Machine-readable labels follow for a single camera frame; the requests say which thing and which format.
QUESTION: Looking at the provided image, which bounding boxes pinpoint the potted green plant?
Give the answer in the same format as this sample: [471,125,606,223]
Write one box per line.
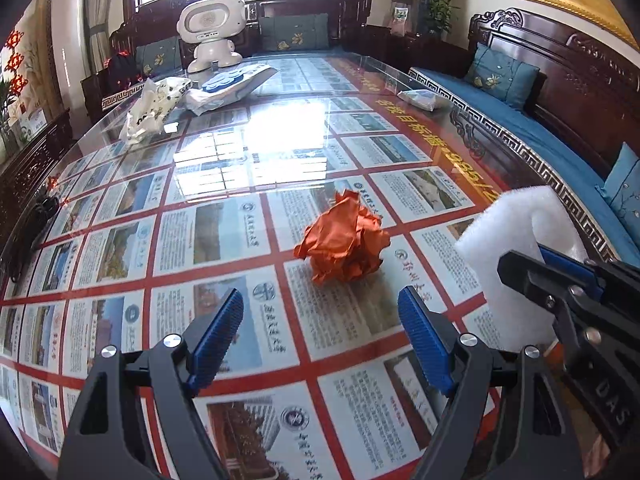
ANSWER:
[425,0,457,36]

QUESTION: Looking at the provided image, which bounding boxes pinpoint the dark wooden sofa back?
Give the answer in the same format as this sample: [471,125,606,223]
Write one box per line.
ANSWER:
[81,0,374,111]

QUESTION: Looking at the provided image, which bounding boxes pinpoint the blue cushion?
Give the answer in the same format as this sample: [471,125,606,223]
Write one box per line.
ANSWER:
[464,44,539,110]
[597,142,640,244]

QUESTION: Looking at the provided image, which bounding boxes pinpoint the orange paper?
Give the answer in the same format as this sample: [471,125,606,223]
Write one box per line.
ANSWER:
[293,190,390,285]

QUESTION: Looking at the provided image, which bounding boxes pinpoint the green cushion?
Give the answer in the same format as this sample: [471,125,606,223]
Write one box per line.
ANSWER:
[136,36,181,78]
[258,13,329,52]

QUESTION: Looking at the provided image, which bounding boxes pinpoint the blue cushion near right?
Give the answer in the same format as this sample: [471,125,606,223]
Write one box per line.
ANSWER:
[597,142,640,244]

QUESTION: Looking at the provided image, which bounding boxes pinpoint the white blue mailer bag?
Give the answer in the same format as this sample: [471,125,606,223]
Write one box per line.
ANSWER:
[184,63,278,116]

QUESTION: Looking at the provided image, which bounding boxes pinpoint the white robot toy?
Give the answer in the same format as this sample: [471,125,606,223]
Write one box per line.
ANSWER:
[177,0,246,74]

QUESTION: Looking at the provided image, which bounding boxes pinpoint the blue cushion far right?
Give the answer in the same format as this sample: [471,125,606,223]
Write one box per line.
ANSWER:
[464,44,539,110]

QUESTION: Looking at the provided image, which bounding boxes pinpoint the white foam packing piece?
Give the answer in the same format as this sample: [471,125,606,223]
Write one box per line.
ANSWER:
[453,185,589,354]

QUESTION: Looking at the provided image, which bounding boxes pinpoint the black cable bundle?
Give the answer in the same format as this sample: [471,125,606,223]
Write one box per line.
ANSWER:
[4,192,61,283]

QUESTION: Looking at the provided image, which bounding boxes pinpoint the green cushion back left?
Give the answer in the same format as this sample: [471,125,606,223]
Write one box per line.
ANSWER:
[136,36,181,78]

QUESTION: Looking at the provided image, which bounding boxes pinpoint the dark wooden sofa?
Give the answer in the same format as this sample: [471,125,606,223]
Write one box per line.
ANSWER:
[409,8,639,264]
[81,0,374,111]

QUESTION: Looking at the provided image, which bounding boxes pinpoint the white crumpled plastic bag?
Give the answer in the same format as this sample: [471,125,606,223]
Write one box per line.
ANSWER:
[119,77,192,143]

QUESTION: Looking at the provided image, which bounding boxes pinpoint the tissue pack on table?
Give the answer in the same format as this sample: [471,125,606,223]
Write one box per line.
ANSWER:
[397,89,450,113]

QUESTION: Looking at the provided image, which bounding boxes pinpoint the dark wooden sofa right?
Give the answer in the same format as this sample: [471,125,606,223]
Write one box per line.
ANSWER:
[409,8,639,264]

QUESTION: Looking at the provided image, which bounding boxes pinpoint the red chinese knot decoration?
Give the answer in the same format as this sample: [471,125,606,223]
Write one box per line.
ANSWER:
[3,29,28,98]

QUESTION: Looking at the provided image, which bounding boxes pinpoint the green cushion back right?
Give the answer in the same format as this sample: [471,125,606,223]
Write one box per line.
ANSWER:
[258,13,329,52]

